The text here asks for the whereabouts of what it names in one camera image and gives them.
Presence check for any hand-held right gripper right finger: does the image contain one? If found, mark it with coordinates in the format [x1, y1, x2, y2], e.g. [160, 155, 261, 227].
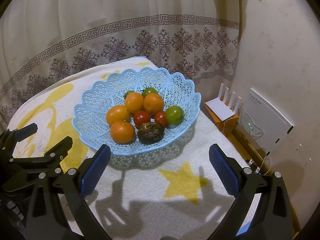
[209, 144, 294, 240]

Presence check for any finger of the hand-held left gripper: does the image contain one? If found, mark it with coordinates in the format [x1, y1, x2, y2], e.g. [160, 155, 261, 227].
[10, 136, 73, 172]
[5, 123, 38, 156]

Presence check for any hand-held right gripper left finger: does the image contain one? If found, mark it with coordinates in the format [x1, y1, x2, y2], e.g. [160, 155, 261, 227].
[25, 144, 112, 240]

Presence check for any orange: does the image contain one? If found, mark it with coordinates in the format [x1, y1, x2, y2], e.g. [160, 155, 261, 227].
[124, 92, 145, 114]
[143, 93, 165, 115]
[110, 120, 137, 144]
[106, 105, 130, 127]

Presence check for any dark brown wrinkled fruit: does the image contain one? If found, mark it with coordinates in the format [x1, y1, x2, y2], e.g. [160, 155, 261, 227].
[137, 122, 165, 145]

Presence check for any light blue lattice basket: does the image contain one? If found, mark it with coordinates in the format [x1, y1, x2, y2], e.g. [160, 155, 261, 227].
[72, 67, 202, 157]

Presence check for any red tomato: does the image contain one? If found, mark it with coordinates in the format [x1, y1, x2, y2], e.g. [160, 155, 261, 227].
[133, 110, 152, 128]
[154, 110, 170, 127]

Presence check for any black charger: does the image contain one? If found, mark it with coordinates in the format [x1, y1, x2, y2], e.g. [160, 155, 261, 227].
[246, 159, 262, 174]

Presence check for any orange cardboard box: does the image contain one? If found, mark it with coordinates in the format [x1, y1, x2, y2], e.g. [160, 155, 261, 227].
[202, 102, 239, 138]

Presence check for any white and yellow towel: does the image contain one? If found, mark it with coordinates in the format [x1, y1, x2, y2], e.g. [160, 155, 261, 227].
[5, 56, 263, 240]

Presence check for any white router with antennas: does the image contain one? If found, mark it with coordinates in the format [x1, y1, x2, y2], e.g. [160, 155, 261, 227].
[205, 82, 243, 122]

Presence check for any beige patterned curtain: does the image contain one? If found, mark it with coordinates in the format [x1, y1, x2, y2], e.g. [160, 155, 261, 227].
[0, 0, 248, 130]

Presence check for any white cable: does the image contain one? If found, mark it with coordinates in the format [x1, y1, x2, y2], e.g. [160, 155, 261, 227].
[239, 105, 265, 137]
[259, 156, 272, 176]

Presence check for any white wall box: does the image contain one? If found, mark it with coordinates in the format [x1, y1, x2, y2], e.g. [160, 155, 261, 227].
[236, 87, 294, 155]

